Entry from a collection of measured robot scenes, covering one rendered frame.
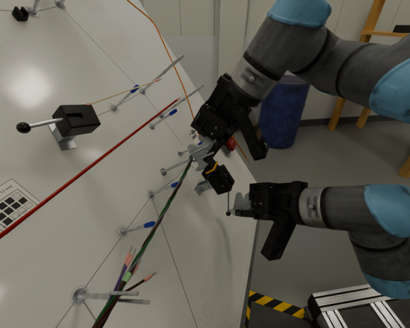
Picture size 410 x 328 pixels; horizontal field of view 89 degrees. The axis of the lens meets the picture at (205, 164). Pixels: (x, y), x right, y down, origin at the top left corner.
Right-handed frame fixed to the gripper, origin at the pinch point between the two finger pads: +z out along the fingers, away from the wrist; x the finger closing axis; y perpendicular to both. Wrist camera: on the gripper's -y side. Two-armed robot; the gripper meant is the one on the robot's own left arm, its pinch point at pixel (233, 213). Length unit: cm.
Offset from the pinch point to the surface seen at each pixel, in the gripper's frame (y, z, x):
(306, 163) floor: 58, 85, -210
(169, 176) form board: 8.2, 2.2, 18.9
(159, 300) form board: -14.8, -4.7, 22.6
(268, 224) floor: -12, 76, -117
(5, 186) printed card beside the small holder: 3.1, -6.0, 45.2
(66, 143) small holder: 10.5, -3.1, 39.7
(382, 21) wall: 248, 6, -277
